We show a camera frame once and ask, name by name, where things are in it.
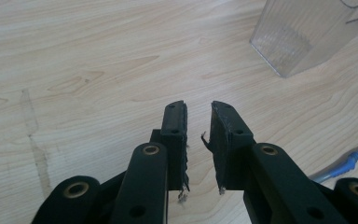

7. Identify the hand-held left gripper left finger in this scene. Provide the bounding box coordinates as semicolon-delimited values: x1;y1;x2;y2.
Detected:
149;100;190;203

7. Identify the grey and blue toothbrush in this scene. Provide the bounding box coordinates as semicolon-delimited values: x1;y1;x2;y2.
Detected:
309;140;358;184

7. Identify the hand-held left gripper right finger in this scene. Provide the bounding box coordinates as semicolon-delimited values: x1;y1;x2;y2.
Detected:
200;100;257;196

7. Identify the clear ribbed plastic container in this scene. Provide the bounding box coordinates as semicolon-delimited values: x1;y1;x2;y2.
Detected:
249;0;358;78

